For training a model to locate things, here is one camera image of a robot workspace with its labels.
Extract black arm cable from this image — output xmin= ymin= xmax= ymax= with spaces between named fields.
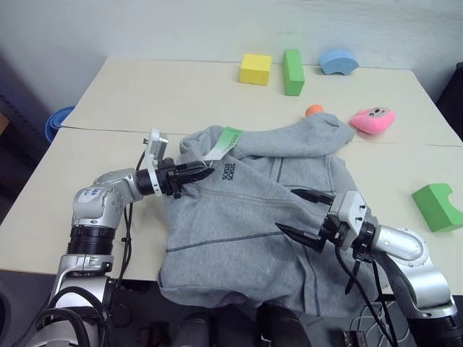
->
xmin=114 ymin=150 xmax=146 ymax=290
xmin=334 ymin=244 xmax=399 ymax=347

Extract green and white jacket tag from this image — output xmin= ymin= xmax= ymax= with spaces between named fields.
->
xmin=201 ymin=126 xmax=245 ymax=162

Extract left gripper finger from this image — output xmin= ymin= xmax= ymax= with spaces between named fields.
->
xmin=179 ymin=168 xmax=216 ymax=186
xmin=177 ymin=160 xmax=215 ymax=176

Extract blue round container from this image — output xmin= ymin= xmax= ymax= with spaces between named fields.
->
xmin=44 ymin=105 xmax=76 ymax=142

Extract dark rounded shape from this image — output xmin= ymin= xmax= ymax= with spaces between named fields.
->
xmin=172 ymin=309 xmax=218 ymax=347
xmin=255 ymin=302 xmax=313 ymax=347

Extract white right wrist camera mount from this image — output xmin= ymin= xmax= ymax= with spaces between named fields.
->
xmin=326 ymin=191 xmax=369 ymax=251

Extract grey zip hooded jacket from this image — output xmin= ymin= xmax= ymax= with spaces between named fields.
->
xmin=156 ymin=112 xmax=381 ymax=320

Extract black robot torso hoses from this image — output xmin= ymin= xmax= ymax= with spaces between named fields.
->
xmin=33 ymin=285 xmax=114 ymax=347

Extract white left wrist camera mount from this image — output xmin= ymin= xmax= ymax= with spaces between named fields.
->
xmin=142 ymin=127 xmax=170 ymax=198

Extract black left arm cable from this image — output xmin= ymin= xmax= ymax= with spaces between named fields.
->
xmin=114 ymin=150 xmax=146 ymax=290

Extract long green foam block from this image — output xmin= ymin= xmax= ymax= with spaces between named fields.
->
xmin=281 ymin=48 xmax=306 ymax=97

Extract green notched foam block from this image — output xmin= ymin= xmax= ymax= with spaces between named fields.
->
xmin=411 ymin=182 xmax=463 ymax=234

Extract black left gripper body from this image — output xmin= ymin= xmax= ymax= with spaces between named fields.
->
xmin=156 ymin=157 xmax=186 ymax=200

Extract thin white cable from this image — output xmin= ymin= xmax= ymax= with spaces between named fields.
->
xmin=348 ymin=302 xmax=385 ymax=335

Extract pink foam toy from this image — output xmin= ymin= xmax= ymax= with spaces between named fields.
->
xmin=348 ymin=106 xmax=396 ymax=136

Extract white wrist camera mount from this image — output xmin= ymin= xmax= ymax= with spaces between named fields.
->
xmin=326 ymin=191 xmax=369 ymax=251
xmin=142 ymin=127 xmax=170 ymax=198

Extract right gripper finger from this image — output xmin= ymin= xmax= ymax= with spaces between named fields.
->
xmin=275 ymin=222 xmax=325 ymax=254
xmin=290 ymin=188 xmax=336 ymax=208

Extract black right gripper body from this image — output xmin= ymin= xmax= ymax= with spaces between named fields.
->
xmin=318 ymin=213 xmax=349 ymax=249

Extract yellow foam block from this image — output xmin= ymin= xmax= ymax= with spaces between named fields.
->
xmin=238 ymin=53 xmax=273 ymax=87

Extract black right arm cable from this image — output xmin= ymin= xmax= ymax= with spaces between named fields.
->
xmin=334 ymin=244 xmax=399 ymax=347

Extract blue curved foam block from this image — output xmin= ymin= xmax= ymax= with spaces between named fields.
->
xmin=318 ymin=48 xmax=360 ymax=77

